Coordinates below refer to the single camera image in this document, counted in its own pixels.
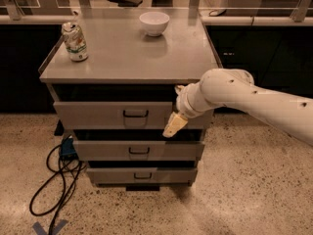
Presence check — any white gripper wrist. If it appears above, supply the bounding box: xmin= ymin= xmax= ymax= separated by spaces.
xmin=162 ymin=83 xmax=212 ymax=138

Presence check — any grey top drawer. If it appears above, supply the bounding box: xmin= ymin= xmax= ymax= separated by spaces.
xmin=53 ymin=101 xmax=216 ymax=130

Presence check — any grey drawer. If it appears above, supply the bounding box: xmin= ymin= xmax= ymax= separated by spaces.
xmin=73 ymin=141 xmax=204 ymax=161
xmin=87 ymin=167 xmax=198 ymax=184
xmin=53 ymin=101 xmax=216 ymax=130

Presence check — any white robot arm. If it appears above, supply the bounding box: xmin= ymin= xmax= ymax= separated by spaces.
xmin=163 ymin=69 xmax=313 ymax=145

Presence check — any grey metal drawer cabinet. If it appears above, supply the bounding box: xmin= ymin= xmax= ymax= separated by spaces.
xmin=38 ymin=7 xmax=226 ymax=192

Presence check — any grey middle drawer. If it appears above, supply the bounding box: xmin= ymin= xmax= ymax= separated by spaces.
xmin=73 ymin=141 xmax=204 ymax=161

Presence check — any grey bottom drawer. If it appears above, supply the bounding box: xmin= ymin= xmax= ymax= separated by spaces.
xmin=87 ymin=167 xmax=198 ymax=184

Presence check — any white ceramic bowl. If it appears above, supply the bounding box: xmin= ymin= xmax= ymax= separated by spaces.
xmin=139 ymin=12 xmax=170 ymax=36

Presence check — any black office chair seat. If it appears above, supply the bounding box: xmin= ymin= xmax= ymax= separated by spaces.
xmin=108 ymin=0 xmax=143 ymax=7

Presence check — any blue power adapter box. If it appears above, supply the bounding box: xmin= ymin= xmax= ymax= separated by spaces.
xmin=59 ymin=138 xmax=77 ymax=161

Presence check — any crushed white soda can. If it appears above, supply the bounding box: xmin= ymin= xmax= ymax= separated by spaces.
xmin=62 ymin=23 xmax=88 ymax=62

